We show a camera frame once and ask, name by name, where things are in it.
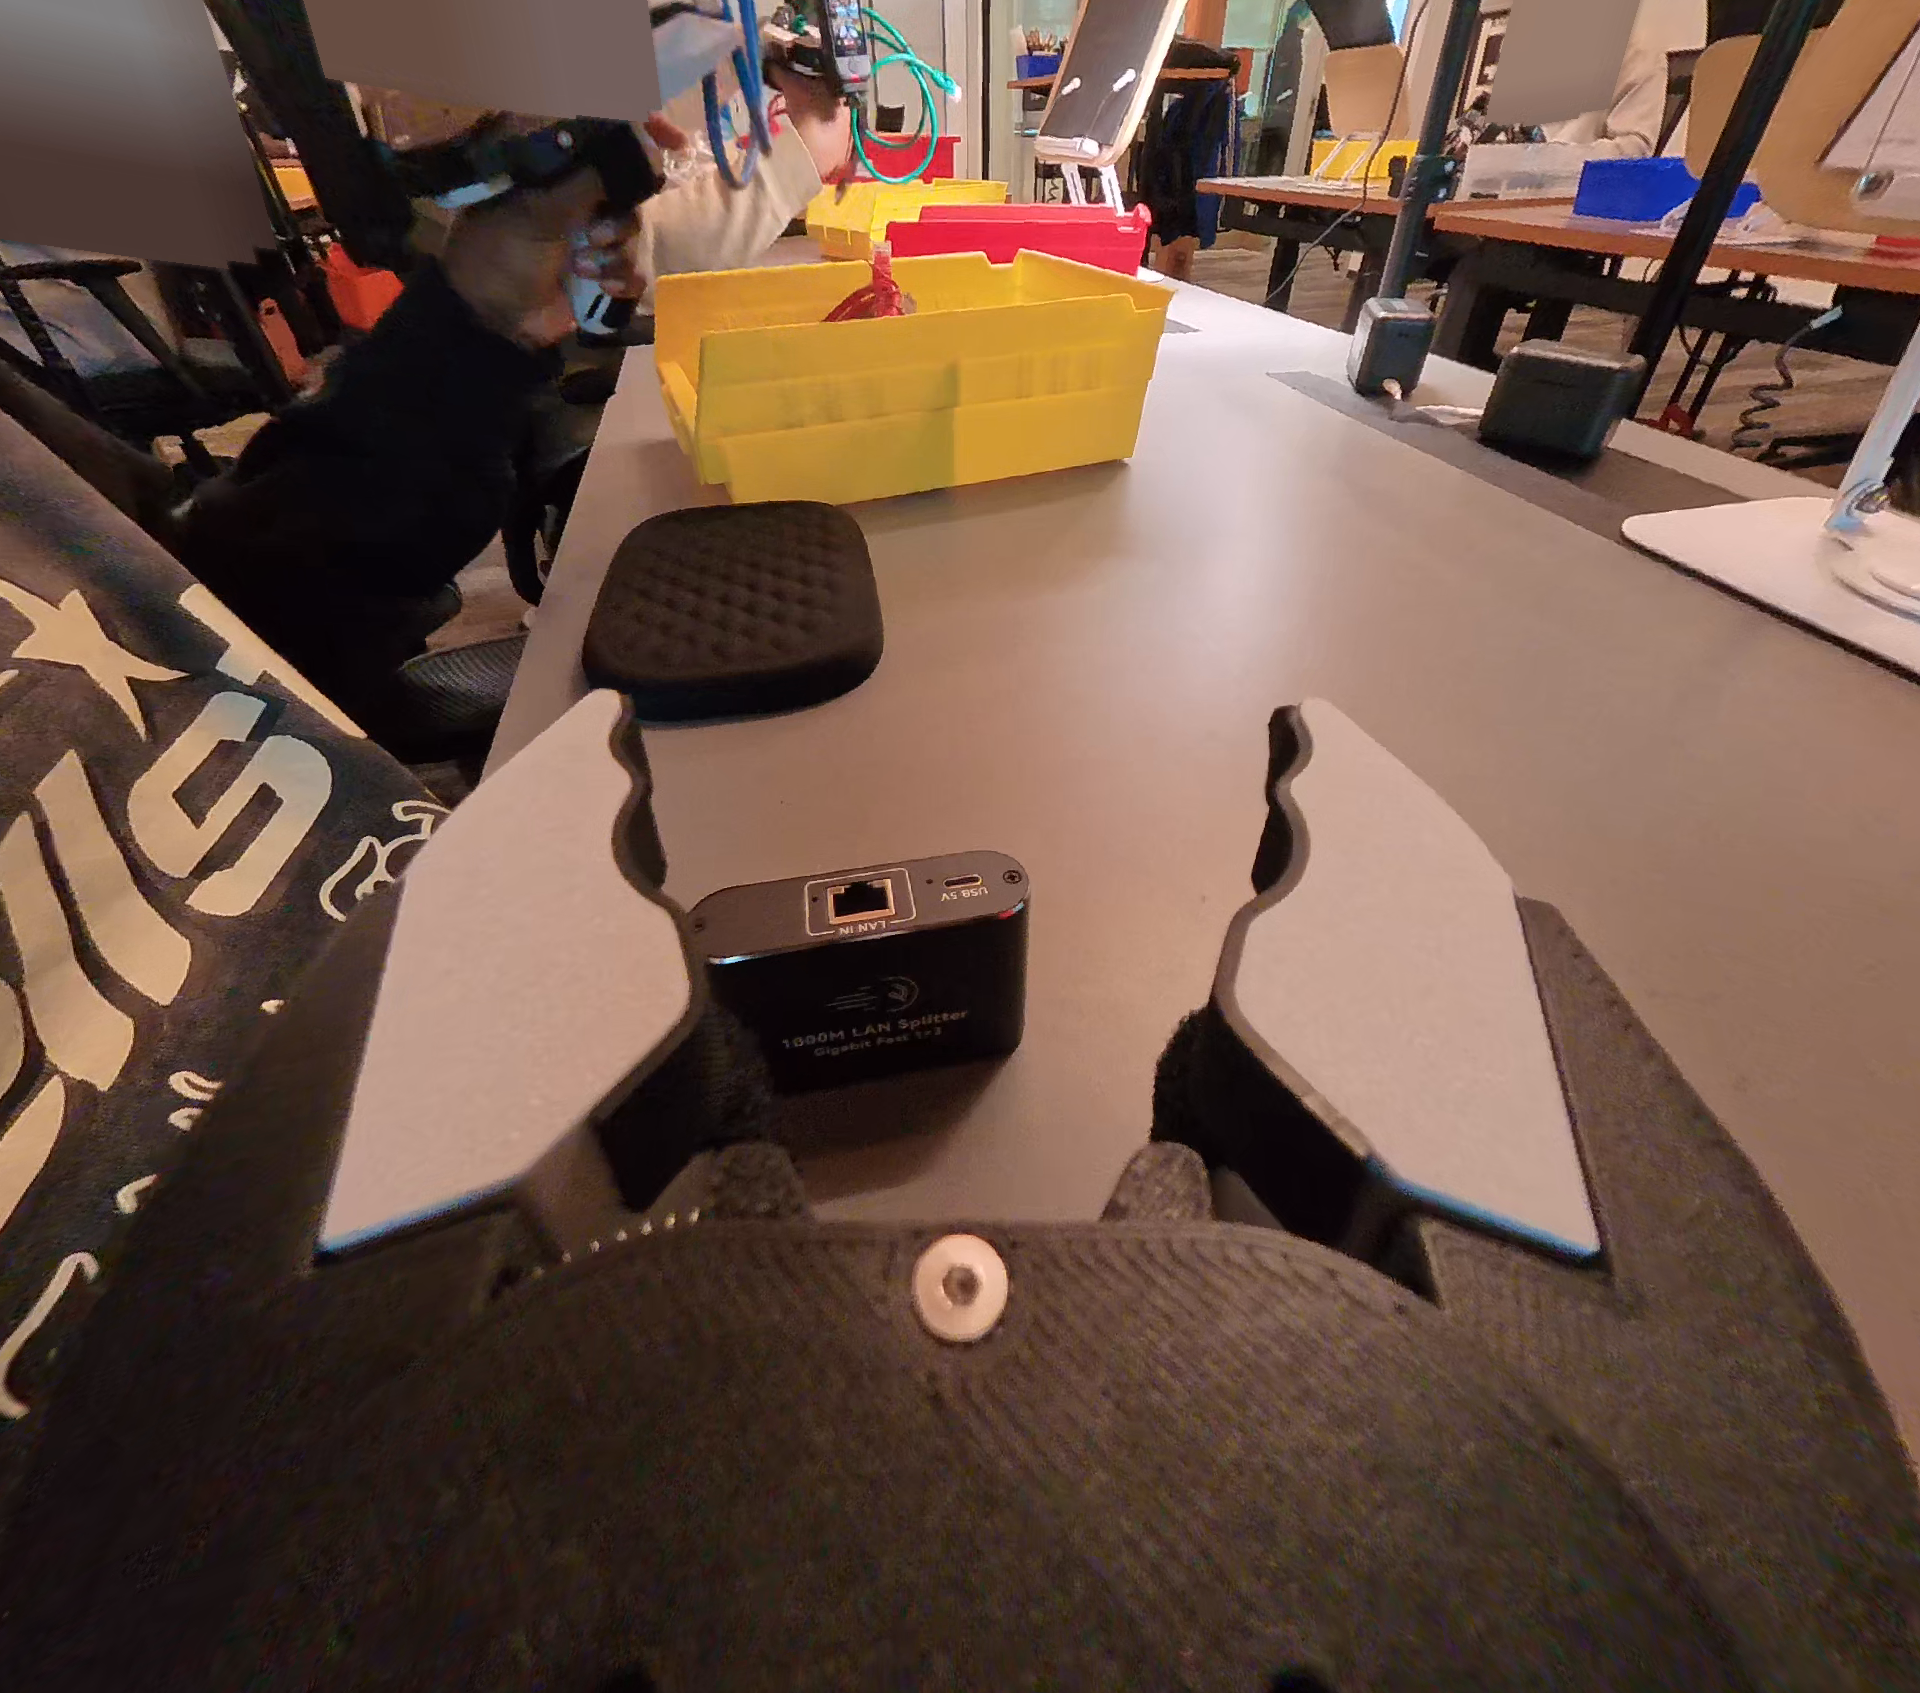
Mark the black ethernet adapter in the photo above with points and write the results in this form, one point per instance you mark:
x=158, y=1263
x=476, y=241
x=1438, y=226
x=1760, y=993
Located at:
x=870, y=1004

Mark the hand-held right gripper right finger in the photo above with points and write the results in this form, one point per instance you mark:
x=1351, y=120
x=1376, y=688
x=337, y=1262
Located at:
x=1410, y=1004

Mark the grey box device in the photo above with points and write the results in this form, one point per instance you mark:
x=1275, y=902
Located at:
x=1561, y=396

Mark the black light stand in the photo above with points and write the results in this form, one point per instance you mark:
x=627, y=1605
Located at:
x=1441, y=72

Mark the blue plastic bin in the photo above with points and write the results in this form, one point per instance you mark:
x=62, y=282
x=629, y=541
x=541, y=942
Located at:
x=1667, y=191

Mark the black mesh office chair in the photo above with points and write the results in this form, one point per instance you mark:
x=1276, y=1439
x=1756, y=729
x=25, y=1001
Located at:
x=452, y=688

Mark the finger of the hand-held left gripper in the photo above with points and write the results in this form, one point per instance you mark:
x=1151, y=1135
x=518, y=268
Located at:
x=689, y=56

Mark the small yellow plastic bin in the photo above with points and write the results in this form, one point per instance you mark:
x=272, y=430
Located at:
x=902, y=211

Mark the rounded pale sign board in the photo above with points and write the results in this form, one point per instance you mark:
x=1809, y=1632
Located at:
x=1127, y=30

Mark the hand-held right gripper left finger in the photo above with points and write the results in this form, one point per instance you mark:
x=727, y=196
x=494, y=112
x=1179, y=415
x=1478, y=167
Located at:
x=494, y=1004

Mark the black slanted pole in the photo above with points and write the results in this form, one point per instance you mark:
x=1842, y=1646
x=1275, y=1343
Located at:
x=1770, y=72

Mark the black mesh pad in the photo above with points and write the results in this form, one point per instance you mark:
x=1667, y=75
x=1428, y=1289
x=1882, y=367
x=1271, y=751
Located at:
x=736, y=613

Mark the large yellow plastic bin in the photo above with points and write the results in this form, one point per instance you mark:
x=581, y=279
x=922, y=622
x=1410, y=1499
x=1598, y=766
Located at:
x=902, y=404

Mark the person's left hand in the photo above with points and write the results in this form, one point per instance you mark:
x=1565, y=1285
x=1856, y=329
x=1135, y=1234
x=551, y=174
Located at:
x=512, y=268

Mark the wooden office desk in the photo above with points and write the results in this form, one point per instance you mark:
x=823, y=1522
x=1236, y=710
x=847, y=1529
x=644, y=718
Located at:
x=1649, y=238

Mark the small red plastic bin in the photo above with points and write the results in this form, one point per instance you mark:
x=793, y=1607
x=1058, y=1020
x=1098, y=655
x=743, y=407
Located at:
x=908, y=160

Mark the instruction poster board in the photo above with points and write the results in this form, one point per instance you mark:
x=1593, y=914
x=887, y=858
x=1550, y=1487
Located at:
x=1800, y=120

